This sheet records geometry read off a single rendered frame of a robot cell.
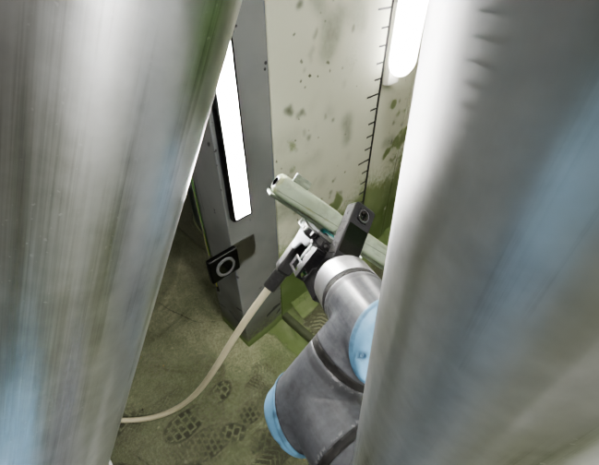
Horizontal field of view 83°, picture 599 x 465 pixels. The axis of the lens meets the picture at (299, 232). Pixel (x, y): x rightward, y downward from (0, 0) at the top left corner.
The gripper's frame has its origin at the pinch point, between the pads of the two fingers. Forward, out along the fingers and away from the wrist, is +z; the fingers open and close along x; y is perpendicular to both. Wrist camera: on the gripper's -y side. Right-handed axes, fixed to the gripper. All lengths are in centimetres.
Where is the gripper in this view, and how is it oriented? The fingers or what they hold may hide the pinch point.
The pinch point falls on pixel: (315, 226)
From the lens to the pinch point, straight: 69.8
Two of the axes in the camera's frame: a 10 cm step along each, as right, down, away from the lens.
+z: -2.2, -3.5, 9.1
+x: 7.8, 4.9, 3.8
